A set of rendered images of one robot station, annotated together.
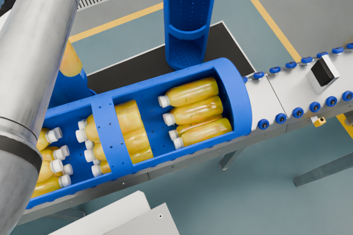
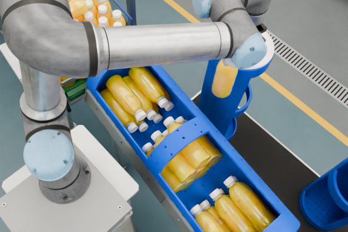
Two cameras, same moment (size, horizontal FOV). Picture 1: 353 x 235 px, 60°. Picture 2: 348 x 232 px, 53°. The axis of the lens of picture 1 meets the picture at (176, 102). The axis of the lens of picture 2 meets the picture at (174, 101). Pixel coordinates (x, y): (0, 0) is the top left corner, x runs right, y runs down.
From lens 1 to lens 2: 0.30 m
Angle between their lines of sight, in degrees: 29
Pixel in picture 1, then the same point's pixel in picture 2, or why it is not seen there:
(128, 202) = (127, 180)
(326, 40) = not seen: outside the picture
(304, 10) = not seen: outside the picture
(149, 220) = (114, 199)
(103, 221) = (106, 165)
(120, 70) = (270, 145)
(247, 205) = not seen: outside the picture
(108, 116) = (189, 134)
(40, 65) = (150, 51)
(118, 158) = (159, 157)
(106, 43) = (293, 121)
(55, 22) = (187, 48)
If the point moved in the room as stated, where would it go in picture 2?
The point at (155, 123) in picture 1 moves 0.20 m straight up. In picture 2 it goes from (211, 185) to (220, 168)
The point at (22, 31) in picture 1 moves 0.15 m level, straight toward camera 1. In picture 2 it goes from (168, 33) to (118, 93)
